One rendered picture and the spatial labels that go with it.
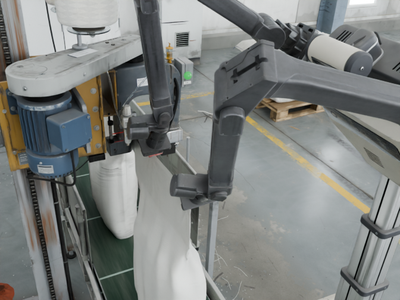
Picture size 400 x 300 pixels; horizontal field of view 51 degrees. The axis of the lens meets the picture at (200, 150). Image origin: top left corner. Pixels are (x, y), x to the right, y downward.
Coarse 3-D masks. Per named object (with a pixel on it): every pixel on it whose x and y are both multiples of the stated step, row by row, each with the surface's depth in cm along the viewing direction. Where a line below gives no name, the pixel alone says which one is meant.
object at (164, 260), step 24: (144, 168) 158; (144, 192) 161; (168, 192) 138; (144, 216) 154; (168, 216) 143; (144, 240) 149; (168, 240) 140; (144, 264) 148; (168, 264) 136; (192, 264) 135; (144, 288) 153; (168, 288) 136; (192, 288) 137
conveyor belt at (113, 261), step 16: (80, 160) 270; (80, 176) 254; (80, 192) 240; (96, 208) 228; (96, 224) 217; (96, 240) 207; (112, 240) 207; (128, 240) 208; (96, 256) 198; (112, 256) 198; (128, 256) 199; (96, 272) 190; (112, 272) 190; (128, 272) 190; (112, 288) 182; (128, 288) 182
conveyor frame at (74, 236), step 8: (56, 184) 240; (72, 224) 210; (72, 232) 225; (72, 240) 219; (80, 248) 196; (80, 256) 210; (80, 264) 205; (88, 264) 188; (88, 272) 184; (208, 280) 183; (88, 288) 192; (96, 288) 177; (208, 288) 184; (216, 288) 179; (96, 296) 173; (208, 296) 186; (216, 296) 178
